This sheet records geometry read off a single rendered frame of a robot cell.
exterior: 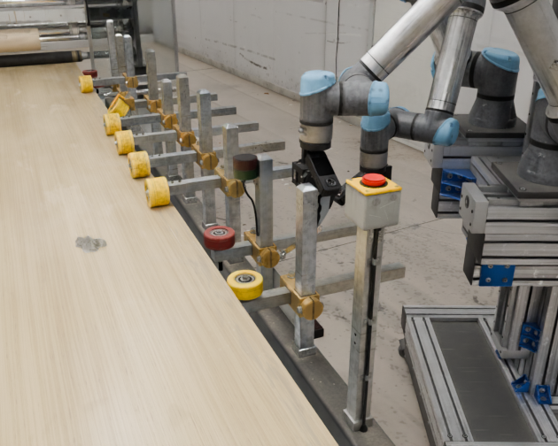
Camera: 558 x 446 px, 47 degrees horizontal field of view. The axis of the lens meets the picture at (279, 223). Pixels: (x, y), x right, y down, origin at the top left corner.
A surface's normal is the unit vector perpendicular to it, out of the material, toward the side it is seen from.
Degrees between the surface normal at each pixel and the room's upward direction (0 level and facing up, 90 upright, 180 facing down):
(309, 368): 0
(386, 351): 0
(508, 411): 0
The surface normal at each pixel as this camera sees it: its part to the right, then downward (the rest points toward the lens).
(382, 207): 0.39, 0.39
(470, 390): 0.00, -0.91
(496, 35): -0.87, 0.21
